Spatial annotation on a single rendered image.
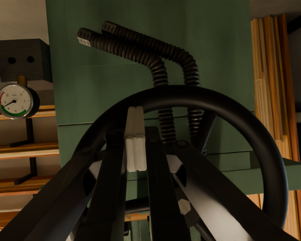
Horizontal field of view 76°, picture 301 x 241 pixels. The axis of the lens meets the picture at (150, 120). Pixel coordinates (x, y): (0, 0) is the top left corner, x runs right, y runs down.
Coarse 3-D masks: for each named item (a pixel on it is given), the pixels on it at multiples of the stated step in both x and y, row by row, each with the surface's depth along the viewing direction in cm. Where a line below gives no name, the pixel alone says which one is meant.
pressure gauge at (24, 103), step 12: (12, 84) 34; (24, 84) 36; (0, 96) 34; (12, 96) 34; (24, 96) 34; (36, 96) 36; (0, 108) 34; (12, 108) 34; (24, 108) 34; (36, 108) 36
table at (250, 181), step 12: (252, 156) 54; (252, 168) 44; (288, 168) 44; (300, 168) 44; (132, 180) 42; (144, 180) 41; (240, 180) 44; (252, 180) 44; (288, 180) 44; (300, 180) 44; (132, 192) 42; (144, 192) 35; (252, 192) 44
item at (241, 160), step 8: (240, 152) 44; (248, 152) 44; (216, 160) 43; (224, 160) 43; (232, 160) 43; (240, 160) 43; (248, 160) 44; (224, 168) 43; (232, 168) 43; (240, 168) 44; (248, 168) 44; (128, 176) 42; (136, 176) 42; (144, 176) 42
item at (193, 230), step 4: (148, 216) 36; (148, 220) 35; (192, 228) 33; (192, 232) 33; (196, 232) 34; (192, 236) 34; (196, 236) 34; (200, 236) 34; (192, 240) 34; (196, 240) 34; (200, 240) 34
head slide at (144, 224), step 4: (140, 220) 68; (144, 220) 68; (140, 224) 68; (144, 224) 68; (148, 224) 68; (140, 228) 68; (144, 228) 68; (148, 228) 68; (140, 232) 68; (144, 232) 68; (148, 232) 68; (140, 236) 68; (144, 236) 68; (148, 236) 68; (144, 240) 68; (148, 240) 68
